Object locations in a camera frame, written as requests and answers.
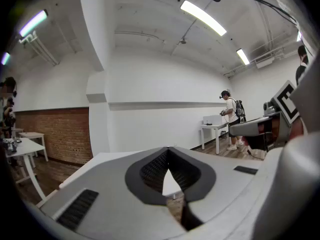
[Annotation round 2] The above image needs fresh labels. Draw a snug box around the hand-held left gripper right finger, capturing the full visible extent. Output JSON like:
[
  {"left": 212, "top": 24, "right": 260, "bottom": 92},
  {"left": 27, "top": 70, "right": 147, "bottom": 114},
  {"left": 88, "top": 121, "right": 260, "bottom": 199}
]
[{"left": 167, "top": 131, "right": 320, "bottom": 240}]

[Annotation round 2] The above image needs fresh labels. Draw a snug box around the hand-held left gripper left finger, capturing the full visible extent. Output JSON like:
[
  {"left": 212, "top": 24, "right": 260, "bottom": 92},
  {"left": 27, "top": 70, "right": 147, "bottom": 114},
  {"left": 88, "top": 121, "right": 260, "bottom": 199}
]
[{"left": 39, "top": 146, "right": 187, "bottom": 240}]

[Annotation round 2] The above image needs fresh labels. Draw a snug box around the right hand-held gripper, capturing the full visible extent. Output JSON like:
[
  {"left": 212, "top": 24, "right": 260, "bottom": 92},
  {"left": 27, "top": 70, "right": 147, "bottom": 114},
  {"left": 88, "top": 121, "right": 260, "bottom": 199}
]
[{"left": 229, "top": 80, "right": 302, "bottom": 150}]

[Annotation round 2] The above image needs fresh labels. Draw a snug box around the person's right forearm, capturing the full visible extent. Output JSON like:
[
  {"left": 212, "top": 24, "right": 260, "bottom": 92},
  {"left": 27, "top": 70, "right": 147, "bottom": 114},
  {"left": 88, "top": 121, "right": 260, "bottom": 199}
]
[{"left": 289, "top": 118, "right": 305, "bottom": 141}]

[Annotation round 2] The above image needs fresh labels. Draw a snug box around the black backpack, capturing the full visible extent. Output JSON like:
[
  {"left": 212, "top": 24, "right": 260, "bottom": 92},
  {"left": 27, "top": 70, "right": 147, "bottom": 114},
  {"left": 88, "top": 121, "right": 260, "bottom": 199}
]
[{"left": 234, "top": 99, "right": 247, "bottom": 123}]

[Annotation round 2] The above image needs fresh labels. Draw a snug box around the white table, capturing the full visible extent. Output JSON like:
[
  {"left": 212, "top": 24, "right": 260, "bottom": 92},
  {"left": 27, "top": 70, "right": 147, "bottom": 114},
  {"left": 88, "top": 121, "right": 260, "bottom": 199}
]
[
  {"left": 17, "top": 131, "right": 49, "bottom": 163},
  {"left": 200, "top": 121, "right": 231, "bottom": 155},
  {"left": 4, "top": 137, "right": 49, "bottom": 203}
]

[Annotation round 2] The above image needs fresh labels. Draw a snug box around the white ceiling vent box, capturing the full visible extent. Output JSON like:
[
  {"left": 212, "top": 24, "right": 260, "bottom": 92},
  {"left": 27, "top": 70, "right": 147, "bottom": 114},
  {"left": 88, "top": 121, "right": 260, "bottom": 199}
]
[{"left": 255, "top": 58, "right": 274, "bottom": 70}]

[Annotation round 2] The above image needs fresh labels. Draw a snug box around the black device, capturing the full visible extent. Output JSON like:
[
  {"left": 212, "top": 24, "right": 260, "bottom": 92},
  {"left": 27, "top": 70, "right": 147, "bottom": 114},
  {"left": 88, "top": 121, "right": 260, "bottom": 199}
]
[{"left": 1, "top": 138, "right": 18, "bottom": 156}]

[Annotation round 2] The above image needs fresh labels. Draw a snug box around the white ceiling conduit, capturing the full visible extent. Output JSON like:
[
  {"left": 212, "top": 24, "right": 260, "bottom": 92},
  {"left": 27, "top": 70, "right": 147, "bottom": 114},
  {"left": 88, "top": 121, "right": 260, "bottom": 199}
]
[{"left": 18, "top": 30, "right": 60, "bottom": 67}]

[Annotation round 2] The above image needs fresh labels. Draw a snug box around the black floor cable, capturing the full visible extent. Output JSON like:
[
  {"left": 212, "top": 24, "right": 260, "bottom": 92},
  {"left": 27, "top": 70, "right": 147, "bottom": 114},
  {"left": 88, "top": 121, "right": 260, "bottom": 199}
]
[{"left": 246, "top": 145, "right": 268, "bottom": 160}]

